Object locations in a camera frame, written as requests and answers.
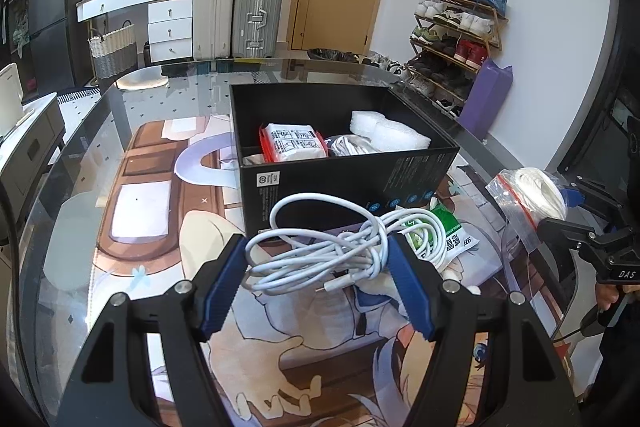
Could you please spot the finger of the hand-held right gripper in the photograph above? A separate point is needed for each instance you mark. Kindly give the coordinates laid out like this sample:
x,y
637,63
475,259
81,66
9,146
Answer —
x,y
575,197
565,229

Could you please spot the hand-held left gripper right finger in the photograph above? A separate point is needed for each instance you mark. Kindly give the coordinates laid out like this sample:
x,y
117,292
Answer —
x,y
410,287

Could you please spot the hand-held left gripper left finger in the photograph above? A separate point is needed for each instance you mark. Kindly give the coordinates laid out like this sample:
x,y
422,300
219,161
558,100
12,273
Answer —
x,y
225,282

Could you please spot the small white blue plush toy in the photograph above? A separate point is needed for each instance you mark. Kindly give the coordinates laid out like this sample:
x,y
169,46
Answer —
x,y
465,287

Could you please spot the white medicine packet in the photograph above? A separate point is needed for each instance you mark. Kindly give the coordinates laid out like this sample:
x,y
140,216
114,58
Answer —
x,y
450,237

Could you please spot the black cardboard box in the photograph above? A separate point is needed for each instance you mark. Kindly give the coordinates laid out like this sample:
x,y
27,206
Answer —
x,y
310,192

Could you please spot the red white tissue packet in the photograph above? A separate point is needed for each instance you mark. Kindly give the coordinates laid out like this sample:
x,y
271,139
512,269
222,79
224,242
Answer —
x,y
292,142

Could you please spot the white foam wrap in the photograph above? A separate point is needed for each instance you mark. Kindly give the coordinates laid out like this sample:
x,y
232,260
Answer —
x,y
390,132

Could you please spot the person's right forearm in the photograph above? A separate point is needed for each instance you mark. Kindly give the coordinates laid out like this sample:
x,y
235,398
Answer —
x,y
620,367

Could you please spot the person's right hand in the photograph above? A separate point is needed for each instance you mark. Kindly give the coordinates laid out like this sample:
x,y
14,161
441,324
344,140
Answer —
x,y
607,297

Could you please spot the printed desk mat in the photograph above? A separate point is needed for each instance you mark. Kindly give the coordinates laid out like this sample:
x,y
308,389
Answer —
x,y
150,227

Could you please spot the purple bag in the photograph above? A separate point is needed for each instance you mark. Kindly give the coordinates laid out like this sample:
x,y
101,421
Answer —
x,y
487,102

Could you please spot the wooden shoe rack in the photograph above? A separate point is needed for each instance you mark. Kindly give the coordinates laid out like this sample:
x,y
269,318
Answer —
x,y
492,14

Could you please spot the shoe rack with shoes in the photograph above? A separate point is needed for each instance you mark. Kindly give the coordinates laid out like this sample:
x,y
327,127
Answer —
x,y
450,22

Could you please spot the pile of sneakers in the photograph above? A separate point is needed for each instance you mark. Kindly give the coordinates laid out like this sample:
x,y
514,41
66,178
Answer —
x,y
360,59

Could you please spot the grey low cabinet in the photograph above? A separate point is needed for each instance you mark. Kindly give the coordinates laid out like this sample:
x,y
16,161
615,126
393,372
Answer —
x,y
30,147

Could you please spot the dark bottle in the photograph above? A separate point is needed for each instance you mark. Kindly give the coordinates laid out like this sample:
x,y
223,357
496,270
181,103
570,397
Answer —
x,y
147,52

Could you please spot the woven grey white basket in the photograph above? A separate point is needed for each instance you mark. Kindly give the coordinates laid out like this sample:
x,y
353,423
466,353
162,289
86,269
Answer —
x,y
112,54

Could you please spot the white vanity desk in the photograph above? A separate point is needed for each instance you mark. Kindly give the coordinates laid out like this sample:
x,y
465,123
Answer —
x,y
170,27

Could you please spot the white suitcase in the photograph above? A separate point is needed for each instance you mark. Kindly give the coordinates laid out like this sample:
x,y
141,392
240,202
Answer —
x,y
214,17

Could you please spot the silver suitcase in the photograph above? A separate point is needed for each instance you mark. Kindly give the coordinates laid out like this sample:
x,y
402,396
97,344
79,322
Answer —
x,y
257,17

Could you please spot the dark grey refrigerator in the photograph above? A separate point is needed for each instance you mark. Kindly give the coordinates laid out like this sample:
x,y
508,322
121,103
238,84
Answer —
x,y
62,7

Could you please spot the dark glass wardrobe cabinet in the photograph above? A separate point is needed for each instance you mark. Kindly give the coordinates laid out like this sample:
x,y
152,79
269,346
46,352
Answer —
x,y
17,17

